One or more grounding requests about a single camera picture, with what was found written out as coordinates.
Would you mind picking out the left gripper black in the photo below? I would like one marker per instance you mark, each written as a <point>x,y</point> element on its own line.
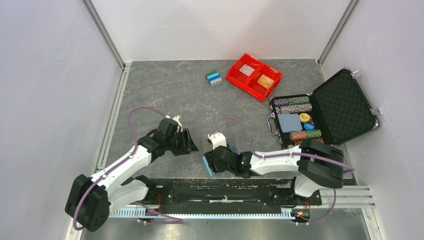
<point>187,146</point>

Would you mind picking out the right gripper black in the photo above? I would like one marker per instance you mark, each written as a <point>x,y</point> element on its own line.
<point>212,165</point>

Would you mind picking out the blue card holder wallet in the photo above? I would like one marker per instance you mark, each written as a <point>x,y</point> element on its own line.
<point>220,160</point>

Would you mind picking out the orange credit card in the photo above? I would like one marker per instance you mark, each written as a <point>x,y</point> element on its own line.
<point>265,81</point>

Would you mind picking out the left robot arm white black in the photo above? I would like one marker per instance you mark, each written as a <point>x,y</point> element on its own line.
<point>93,198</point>

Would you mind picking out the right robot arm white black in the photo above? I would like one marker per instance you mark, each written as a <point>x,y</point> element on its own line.
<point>319,165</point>

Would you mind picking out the blue playing card deck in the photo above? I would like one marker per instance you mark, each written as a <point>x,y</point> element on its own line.
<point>289,122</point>

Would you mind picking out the white card in bin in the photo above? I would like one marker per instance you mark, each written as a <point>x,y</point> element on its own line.
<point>246,70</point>

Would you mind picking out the stacked green blue white blocks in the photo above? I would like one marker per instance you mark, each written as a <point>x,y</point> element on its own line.
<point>214,79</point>

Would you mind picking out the purple green chip row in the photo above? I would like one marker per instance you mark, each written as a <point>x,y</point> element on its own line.
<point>290,101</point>

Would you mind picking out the orange green chip row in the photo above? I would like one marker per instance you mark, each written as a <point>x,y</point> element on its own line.
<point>305,134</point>

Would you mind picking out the red divided plastic bin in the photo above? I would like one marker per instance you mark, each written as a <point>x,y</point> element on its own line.
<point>249,83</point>

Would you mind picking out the yellow dealer chip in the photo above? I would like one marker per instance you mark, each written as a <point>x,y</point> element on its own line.
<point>304,117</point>

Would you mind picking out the blue dealer chip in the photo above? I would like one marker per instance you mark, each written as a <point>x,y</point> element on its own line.
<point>309,126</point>

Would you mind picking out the purple brown chip row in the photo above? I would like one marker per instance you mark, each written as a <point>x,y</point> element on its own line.
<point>297,108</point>

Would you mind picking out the black poker chip case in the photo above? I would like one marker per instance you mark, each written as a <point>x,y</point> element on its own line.
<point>340,110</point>

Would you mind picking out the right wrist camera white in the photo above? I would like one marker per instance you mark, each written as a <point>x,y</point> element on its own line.
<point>217,139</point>

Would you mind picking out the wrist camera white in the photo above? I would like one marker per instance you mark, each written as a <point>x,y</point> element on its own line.
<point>217,139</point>
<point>177,120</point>

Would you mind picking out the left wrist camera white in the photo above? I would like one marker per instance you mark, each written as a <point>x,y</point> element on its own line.
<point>177,120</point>

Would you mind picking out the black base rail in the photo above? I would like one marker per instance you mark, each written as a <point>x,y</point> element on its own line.
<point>223,196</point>

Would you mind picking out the aluminium frame post left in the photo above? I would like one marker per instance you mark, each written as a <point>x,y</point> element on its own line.
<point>96,18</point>

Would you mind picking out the aluminium frame post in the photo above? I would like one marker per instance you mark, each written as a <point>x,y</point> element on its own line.
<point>96,18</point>
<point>343,21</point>

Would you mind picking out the aluminium frame post right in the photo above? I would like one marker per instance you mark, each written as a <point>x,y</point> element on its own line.
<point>343,21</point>

